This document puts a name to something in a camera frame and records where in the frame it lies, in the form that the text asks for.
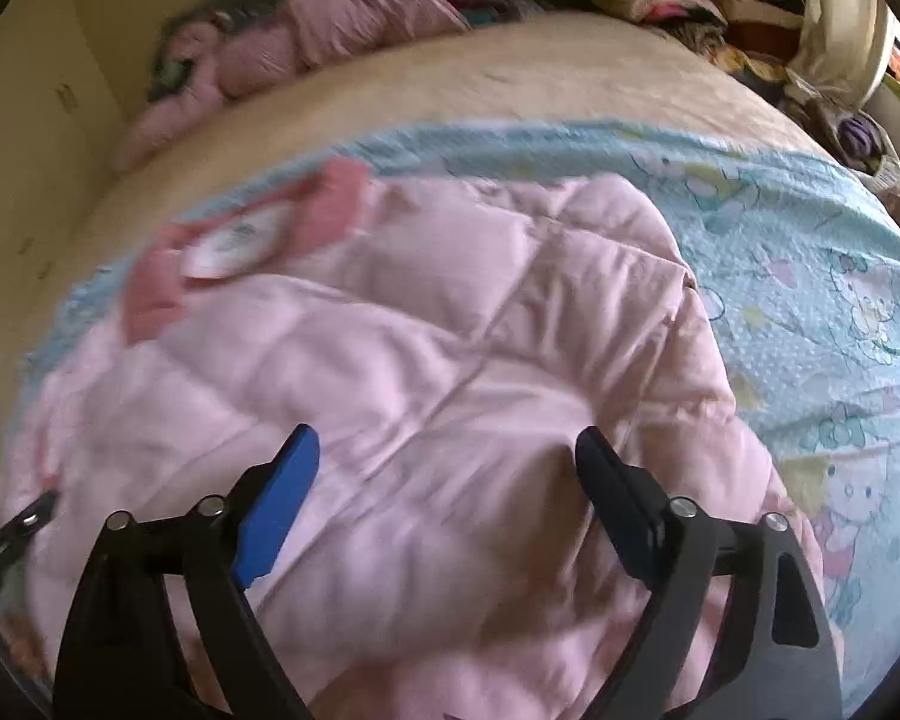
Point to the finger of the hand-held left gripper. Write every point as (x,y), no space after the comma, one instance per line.
(6,541)

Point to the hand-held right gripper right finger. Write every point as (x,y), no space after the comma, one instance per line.
(613,499)

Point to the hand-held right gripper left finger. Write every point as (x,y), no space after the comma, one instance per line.
(285,499)

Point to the pink quilted jacket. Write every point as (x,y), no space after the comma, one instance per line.
(450,360)

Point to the cream wardrobe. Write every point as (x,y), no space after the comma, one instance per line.
(22,127)

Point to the bed with beige sheet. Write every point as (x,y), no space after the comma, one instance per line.
(540,79)

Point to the plastic bag with purple cloth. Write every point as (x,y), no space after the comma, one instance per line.
(864,139)

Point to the dark teal cloth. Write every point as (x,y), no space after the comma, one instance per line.
(171,75)

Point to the pink crumpled comforter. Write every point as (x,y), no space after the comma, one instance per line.
(330,34)

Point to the multicoloured cloth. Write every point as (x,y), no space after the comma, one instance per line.
(487,4)

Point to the cream curtain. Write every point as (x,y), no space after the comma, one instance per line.
(847,15)

